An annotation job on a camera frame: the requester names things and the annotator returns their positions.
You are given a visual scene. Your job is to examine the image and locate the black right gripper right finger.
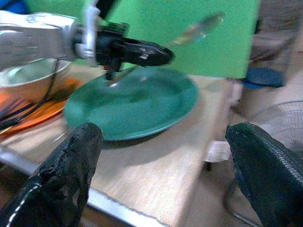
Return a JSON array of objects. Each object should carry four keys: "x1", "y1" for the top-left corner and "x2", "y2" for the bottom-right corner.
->
[{"x1": 224, "y1": 122, "x2": 303, "y2": 227}]

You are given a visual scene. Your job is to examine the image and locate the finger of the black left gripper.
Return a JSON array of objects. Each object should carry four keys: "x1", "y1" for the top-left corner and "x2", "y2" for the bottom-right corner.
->
[
  {"x1": 119, "y1": 38, "x2": 176, "y2": 60},
  {"x1": 118, "y1": 51, "x2": 175, "y2": 68}
]

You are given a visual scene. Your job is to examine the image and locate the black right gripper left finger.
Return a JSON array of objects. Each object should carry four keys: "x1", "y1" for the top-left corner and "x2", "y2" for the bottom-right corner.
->
[{"x1": 0, "y1": 122, "x2": 104, "y2": 227}]

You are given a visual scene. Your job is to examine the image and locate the metal spoon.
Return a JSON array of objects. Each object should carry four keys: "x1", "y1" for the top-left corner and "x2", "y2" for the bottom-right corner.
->
[{"x1": 106, "y1": 12, "x2": 226, "y2": 87}]

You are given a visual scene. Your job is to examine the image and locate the green round plate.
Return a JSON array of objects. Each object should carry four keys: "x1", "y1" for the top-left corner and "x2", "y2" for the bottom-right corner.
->
[{"x1": 63, "y1": 67, "x2": 201, "y2": 142}]

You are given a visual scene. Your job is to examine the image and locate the white tape piece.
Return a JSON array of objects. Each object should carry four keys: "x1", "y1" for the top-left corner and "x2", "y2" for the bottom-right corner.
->
[{"x1": 204, "y1": 140, "x2": 232, "y2": 163}]

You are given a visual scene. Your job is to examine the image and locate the orange round plate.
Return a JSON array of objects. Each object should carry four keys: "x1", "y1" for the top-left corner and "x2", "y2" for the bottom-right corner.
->
[{"x1": 0, "y1": 78, "x2": 83, "y2": 138}]

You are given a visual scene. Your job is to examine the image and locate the silver metal table rim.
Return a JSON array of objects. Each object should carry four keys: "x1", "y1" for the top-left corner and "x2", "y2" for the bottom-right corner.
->
[{"x1": 0, "y1": 146, "x2": 171, "y2": 227}]

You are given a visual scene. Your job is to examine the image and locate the green flat board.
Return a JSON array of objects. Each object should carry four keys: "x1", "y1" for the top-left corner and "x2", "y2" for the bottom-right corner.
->
[{"x1": 23, "y1": 0, "x2": 260, "y2": 79}]

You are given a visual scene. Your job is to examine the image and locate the steel bowl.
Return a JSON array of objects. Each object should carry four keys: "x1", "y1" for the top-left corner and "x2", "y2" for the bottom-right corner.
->
[{"x1": 0, "y1": 57, "x2": 71, "y2": 104}]

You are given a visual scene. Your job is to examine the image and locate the brown wooden furniture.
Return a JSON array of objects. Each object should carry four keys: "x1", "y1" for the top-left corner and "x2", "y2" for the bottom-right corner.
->
[{"x1": 248, "y1": 0, "x2": 303, "y2": 68}]

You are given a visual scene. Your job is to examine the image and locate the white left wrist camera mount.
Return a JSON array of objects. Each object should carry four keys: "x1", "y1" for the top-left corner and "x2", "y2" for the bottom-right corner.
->
[{"x1": 79, "y1": 3, "x2": 101, "y2": 68}]

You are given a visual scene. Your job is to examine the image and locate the grey wire fan grille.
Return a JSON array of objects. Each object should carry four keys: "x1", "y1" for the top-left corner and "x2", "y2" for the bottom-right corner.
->
[{"x1": 246, "y1": 100, "x2": 303, "y2": 153}]

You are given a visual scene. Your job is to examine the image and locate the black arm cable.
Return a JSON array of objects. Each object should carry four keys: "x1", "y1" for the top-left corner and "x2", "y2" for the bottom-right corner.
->
[{"x1": 0, "y1": 58, "x2": 60, "y2": 130}]

